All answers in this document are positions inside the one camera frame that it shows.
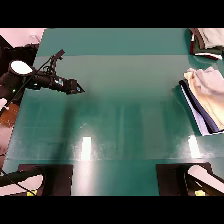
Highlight pale lilac garment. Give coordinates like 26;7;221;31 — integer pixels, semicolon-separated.
181;87;215;137

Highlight white garment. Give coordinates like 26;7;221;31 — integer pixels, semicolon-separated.
195;27;224;50

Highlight navy garment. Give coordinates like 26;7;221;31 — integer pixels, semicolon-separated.
178;79;222;135

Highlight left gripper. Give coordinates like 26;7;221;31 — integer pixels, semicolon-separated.
61;78;86;96

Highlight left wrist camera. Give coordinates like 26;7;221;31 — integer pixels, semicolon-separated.
46;49;67;72

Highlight black cable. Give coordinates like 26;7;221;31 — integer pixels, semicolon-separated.
2;63;50;111

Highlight dark green garment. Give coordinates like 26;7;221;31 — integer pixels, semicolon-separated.
191;29;224;58

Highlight cream garment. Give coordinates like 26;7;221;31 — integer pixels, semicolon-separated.
183;66;224;133

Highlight red garment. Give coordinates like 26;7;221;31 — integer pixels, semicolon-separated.
188;27;223;61

